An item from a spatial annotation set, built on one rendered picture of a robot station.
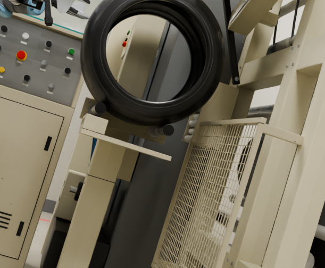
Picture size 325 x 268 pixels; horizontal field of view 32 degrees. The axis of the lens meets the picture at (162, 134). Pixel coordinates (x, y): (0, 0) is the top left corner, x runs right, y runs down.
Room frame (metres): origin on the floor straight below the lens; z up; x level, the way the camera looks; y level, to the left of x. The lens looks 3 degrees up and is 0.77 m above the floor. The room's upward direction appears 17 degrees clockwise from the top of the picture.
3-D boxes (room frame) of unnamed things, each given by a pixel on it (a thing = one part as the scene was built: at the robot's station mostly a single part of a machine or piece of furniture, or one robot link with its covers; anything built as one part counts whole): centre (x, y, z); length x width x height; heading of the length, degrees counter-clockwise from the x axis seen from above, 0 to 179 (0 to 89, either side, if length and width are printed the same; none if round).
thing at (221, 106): (2.66, -0.19, 1.05); 0.20 x 0.15 x 0.30; 10
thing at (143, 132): (2.55, 0.18, 0.90); 0.40 x 0.03 x 0.10; 100
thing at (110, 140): (2.38, 0.15, 0.80); 0.37 x 0.36 x 0.02; 100
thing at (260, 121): (2.20, -0.22, 0.65); 0.90 x 0.02 x 0.70; 10
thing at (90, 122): (2.35, 0.29, 0.84); 0.36 x 0.09 x 0.06; 10
